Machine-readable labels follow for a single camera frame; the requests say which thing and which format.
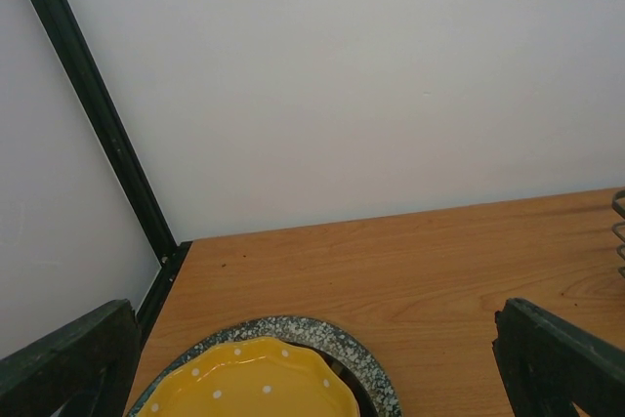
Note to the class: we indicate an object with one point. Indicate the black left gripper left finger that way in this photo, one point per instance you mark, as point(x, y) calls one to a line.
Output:
point(85, 368)

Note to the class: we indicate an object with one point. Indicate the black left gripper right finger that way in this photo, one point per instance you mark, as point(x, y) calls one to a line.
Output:
point(550, 367)

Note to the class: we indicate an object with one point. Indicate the yellow dotted scalloped plate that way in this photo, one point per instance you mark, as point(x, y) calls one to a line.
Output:
point(256, 377)

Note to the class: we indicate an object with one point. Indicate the grey speckled large plate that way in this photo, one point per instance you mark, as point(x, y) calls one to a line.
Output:
point(360, 370)

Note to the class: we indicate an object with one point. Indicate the black wire dish rack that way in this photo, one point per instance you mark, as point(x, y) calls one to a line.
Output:
point(617, 205)

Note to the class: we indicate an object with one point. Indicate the black left corner post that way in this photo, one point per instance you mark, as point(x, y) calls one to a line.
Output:
point(84, 75)

